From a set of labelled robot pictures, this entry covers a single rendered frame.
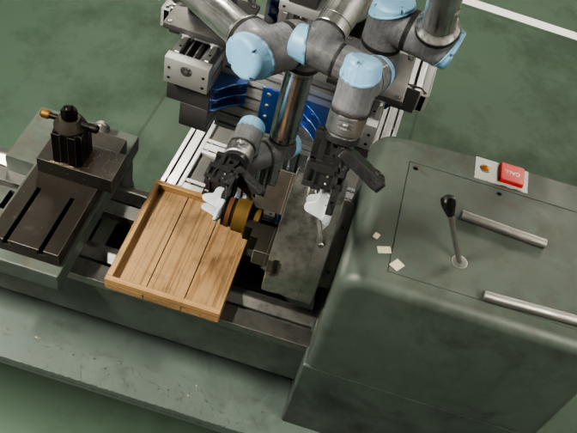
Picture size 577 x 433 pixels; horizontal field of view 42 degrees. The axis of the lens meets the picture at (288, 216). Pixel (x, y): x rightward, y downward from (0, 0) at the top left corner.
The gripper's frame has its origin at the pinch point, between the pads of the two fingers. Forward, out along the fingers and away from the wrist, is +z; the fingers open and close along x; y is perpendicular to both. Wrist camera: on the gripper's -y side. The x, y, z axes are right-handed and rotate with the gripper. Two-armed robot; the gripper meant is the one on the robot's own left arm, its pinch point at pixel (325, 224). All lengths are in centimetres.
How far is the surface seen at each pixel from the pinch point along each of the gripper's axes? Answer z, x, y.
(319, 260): 12.8, -7.5, -1.2
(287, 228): 8.1, -9.2, 7.9
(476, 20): 2, -334, -58
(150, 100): 59, -195, 94
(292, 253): 13.1, -7.5, 5.2
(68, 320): 70, -33, 63
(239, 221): 15.0, -18.9, 19.6
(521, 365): 19, 0, -49
